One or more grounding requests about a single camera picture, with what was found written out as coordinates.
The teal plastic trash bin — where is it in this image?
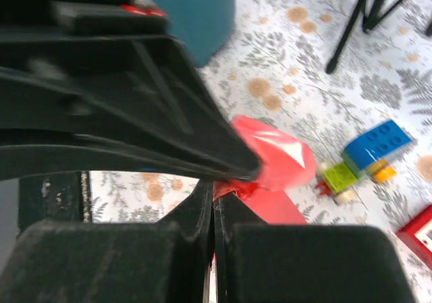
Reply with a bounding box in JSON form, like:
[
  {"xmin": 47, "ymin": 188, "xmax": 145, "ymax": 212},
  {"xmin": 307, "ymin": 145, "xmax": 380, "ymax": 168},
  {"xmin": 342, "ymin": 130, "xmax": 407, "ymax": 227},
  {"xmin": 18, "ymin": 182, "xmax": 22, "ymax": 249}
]
[{"xmin": 153, "ymin": 0, "xmax": 236, "ymax": 67}]

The red plastic trash bag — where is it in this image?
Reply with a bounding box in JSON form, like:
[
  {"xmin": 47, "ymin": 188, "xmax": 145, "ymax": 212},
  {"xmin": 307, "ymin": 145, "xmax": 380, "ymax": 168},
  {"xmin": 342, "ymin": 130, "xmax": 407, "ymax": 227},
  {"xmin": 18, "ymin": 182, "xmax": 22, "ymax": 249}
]
[{"xmin": 213, "ymin": 115, "xmax": 317, "ymax": 225}]

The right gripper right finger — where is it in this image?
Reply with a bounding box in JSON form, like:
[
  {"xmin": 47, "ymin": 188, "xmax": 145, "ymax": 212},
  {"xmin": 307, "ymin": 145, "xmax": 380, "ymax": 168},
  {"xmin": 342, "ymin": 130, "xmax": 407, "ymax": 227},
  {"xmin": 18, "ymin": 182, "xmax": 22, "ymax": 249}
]
[{"xmin": 213, "ymin": 194, "xmax": 414, "ymax": 303}]

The colourful toy brick car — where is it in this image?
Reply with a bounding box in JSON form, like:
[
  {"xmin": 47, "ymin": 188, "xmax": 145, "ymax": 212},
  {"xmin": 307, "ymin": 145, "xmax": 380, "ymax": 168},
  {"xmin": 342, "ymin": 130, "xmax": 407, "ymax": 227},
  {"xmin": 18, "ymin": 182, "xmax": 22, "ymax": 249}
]
[{"xmin": 315, "ymin": 119, "xmax": 413, "ymax": 205}]

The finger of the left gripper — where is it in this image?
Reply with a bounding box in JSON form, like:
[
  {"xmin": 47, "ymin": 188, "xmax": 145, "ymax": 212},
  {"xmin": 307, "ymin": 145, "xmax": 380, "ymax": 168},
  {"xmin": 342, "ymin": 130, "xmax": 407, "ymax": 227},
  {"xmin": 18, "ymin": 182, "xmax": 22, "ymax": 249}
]
[{"xmin": 1, "ymin": 0, "xmax": 261, "ymax": 181}]

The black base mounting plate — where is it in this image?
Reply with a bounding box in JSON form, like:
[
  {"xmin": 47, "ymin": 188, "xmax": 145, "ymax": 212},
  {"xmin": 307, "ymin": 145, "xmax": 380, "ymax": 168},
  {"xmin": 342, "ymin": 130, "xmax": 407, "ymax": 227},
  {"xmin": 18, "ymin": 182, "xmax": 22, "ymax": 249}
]
[{"xmin": 18, "ymin": 171, "xmax": 92, "ymax": 233}]

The black music stand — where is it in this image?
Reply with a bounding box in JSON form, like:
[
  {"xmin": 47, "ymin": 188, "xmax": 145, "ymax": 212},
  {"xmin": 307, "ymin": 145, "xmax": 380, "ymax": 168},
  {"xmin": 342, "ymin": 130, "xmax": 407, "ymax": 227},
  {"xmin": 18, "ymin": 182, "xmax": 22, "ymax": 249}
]
[{"xmin": 325, "ymin": 0, "xmax": 431, "ymax": 74}]

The red window toy brick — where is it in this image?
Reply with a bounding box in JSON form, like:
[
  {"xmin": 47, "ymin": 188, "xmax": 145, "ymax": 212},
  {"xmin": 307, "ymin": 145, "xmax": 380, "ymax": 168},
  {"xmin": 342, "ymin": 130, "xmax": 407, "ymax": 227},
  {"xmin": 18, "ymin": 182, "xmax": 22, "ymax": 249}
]
[{"xmin": 396, "ymin": 204, "xmax": 431, "ymax": 269}]

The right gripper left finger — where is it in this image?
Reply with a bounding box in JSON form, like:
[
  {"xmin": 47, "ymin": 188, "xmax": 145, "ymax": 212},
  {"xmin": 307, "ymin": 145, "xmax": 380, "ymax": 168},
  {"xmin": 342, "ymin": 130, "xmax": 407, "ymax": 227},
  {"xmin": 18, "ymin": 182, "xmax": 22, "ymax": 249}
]
[{"xmin": 1, "ymin": 180, "xmax": 213, "ymax": 302}]

